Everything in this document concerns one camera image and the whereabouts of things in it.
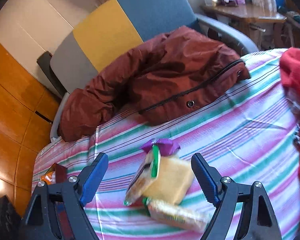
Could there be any maroon padded jacket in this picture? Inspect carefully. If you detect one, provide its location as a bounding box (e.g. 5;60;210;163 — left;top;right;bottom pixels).
59;26;250;141

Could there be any striped tablecloth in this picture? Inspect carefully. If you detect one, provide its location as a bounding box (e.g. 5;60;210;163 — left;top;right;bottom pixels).
32;49;300;239

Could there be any blue yellow grey armchair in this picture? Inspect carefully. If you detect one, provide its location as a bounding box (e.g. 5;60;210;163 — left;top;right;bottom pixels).
37;0;258;141

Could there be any weidan cracker pack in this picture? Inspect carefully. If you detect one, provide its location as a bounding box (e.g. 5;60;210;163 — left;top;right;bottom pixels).
142;197;212;233

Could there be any dark red gift box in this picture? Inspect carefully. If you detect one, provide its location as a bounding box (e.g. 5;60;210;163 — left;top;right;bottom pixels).
53;163;67;183

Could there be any green-edged cracker pack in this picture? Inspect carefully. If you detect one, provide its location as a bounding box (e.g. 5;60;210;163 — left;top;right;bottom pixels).
123;145;161;206

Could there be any wooden side table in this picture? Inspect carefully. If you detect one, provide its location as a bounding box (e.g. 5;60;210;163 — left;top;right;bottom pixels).
200;4;287;48

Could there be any orange snack wrapper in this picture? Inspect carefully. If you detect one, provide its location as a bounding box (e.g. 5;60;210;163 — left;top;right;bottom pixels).
40;166;56;185

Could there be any purple snack packet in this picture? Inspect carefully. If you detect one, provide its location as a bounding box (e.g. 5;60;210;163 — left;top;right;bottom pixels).
141;138;180;157

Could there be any yellow sponge block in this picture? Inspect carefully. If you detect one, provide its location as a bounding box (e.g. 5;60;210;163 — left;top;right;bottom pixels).
142;157;194;205

